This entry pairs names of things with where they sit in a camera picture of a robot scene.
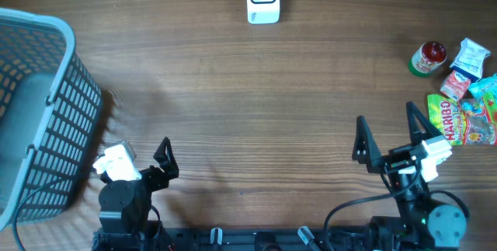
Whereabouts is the right camera cable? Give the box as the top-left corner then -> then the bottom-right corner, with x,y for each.
322,165 -> 422,251

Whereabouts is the green lid plastic jar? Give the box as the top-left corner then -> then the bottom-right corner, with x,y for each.
408,41 -> 447,77

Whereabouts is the white tissue pack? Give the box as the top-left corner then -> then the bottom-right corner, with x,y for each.
450,38 -> 491,82

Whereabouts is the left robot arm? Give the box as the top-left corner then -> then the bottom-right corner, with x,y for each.
92,138 -> 179,251

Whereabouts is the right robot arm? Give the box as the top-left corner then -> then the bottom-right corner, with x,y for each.
352,102 -> 469,250

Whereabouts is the haribo gummy bag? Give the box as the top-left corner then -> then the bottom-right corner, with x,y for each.
427,92 -> 496,145

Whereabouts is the grey plastic mesh basket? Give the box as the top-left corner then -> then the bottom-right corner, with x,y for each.
1,9 -> 103,228

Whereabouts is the red small snack pack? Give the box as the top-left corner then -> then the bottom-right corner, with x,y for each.
440,71 -> 471,101

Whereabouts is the camera cable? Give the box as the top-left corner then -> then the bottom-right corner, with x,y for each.
322,165 -> 422,251
11,175 -> 102,251

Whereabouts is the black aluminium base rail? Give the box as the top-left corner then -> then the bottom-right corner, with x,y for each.
92,225 -> 389,251

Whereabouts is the teal snack packet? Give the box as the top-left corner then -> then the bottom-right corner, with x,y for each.
468,74 -> 497,101

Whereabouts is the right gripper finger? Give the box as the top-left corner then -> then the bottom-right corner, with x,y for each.
406,102 -> 442,145
352,116 -> 384,168

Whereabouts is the left camera cable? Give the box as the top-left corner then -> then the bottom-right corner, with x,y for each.
11,175 -> 102,251

